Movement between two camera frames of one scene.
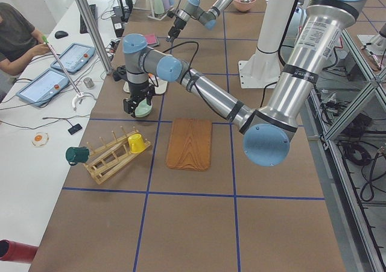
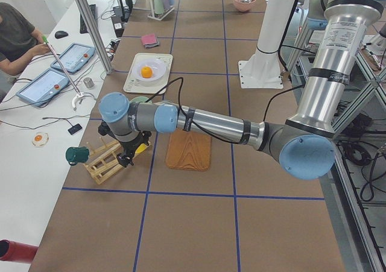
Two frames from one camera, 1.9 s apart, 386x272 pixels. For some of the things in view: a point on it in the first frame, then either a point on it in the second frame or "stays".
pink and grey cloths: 151,40 stays
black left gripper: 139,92 to 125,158
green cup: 158,8 stays
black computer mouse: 59,34 stays
